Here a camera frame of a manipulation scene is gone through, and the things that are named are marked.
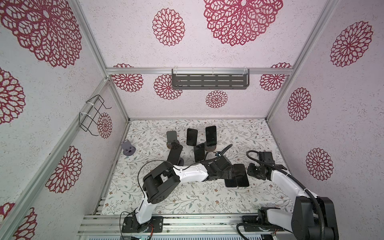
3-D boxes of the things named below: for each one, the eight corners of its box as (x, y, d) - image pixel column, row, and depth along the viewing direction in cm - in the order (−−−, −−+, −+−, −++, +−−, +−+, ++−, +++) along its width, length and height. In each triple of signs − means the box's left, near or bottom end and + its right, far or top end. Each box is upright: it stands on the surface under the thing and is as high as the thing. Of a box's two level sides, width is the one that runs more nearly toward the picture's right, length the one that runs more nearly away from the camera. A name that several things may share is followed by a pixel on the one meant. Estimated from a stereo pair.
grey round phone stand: (125, 155, 102) (119, 147, 94) (127, 148, 106) (122, 139, 98) (134, 155, 102) (129, 147, 94) (136, 148, 106) (132, 139, 98)
